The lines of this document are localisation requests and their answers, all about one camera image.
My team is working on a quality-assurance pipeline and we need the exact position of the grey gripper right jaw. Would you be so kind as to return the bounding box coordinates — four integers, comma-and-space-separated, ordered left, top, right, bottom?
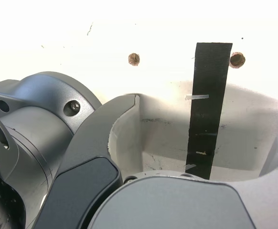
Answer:
86, 125, 278, 229

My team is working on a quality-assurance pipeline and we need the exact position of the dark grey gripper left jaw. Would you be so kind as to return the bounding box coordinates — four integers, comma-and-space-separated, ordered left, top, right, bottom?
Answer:
32, 94, 143, 229

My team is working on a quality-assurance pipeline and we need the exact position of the black tape strip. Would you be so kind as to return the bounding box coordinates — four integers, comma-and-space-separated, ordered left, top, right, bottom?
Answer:
184, 42, 233, 180

